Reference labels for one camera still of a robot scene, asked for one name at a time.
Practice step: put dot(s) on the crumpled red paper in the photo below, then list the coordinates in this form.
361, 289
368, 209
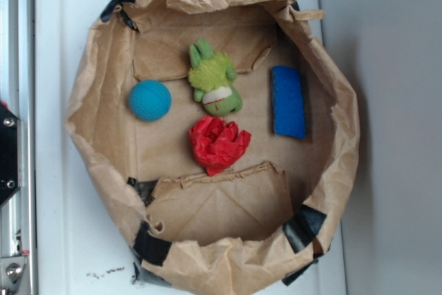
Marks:
217, 144

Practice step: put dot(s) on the brown paper bag tray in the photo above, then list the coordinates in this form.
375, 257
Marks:
264, 218

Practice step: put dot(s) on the green plush toy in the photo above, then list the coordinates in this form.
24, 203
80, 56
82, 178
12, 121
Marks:
211, 76

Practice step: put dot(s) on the blue textured ball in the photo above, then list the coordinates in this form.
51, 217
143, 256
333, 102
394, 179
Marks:
150, 100

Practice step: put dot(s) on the blue sponge block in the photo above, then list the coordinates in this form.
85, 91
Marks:
287, 102

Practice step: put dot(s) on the white plastic tray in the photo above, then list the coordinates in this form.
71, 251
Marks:
80, 250

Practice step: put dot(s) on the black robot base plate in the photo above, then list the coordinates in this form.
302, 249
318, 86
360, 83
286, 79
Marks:
9, 154

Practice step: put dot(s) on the metal frame rail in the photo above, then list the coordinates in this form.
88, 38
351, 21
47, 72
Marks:
19, 267

